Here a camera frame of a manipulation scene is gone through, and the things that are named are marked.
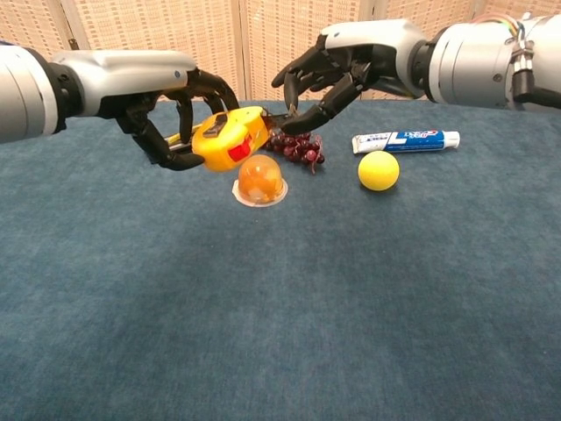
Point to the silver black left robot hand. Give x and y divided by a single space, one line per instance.
122 79

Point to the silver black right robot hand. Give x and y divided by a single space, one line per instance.
372 44

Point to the yellow tape measure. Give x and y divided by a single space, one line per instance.
228 140

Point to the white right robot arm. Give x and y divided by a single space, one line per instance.
473 66

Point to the dark metal screen hinge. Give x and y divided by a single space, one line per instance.
73 44

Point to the blue white toothpaste tube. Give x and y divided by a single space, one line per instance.
407 141

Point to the yellow ball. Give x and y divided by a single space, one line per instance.
378 171

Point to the dark red grape bunch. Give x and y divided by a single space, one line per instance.
298 151

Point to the orange fruit jelly cup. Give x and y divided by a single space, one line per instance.
259 180

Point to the blue velvet tablecloth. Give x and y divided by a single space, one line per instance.
307 307

